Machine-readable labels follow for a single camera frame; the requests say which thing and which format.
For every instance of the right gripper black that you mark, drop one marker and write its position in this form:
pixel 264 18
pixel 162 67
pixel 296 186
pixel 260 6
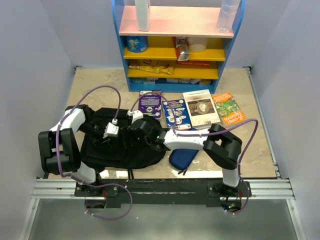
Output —
pixel 130 132

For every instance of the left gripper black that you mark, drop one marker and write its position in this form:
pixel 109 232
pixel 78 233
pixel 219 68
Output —
pixel 103 133

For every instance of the black backpack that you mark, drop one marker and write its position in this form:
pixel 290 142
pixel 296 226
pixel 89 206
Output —
pixel 124 151

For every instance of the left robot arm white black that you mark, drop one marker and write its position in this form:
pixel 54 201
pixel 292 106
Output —
pixel 58 148

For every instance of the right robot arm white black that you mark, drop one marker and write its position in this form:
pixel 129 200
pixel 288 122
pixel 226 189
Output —
pixel 222 146

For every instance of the yellow chips bag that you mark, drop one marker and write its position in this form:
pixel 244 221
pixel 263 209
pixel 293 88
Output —
pixel 151 66

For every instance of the silver orange snack bag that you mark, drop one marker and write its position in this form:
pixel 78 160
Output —
pixel 181 48

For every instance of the purple book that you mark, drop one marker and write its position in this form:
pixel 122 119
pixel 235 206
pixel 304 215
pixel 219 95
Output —
pixel 151 104

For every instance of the blue comic book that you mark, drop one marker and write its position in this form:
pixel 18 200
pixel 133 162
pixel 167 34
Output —
pixel 176 114

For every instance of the blue zip pencil case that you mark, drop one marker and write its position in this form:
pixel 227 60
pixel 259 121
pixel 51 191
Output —
pixel 181 159

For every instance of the white coffee cover book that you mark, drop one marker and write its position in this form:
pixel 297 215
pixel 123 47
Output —
pixel 201 108

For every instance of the orange flat box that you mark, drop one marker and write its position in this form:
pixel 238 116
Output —
pixel 194 63

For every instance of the orange treehouse book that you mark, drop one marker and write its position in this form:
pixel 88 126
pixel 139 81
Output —
pixel 228 109

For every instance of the blue shelf unit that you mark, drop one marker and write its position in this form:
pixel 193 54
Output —
pixel 167 23

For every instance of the blue round tin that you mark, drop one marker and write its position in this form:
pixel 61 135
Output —
pixel 137 44

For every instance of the white plastic tub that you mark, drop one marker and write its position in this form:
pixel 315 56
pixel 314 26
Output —
pixel 197 44

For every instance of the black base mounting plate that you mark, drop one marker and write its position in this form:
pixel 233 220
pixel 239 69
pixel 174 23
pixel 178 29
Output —
pixel 169 191

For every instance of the white carton on shelf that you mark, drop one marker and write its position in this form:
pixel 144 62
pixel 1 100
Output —
pixel 143 12

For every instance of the clear plastic bottle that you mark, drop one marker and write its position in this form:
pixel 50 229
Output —
pixel 227 15

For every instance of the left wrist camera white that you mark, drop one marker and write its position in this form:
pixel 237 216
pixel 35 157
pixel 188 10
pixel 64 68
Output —
pixel 111 129

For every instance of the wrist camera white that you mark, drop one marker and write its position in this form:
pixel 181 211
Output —
pixel 135 115
pixel 111 129

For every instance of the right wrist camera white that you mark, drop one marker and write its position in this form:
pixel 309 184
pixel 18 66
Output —
pixel 135 115

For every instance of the aluminium rail frame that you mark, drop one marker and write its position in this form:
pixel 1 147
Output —
pixel 165 209

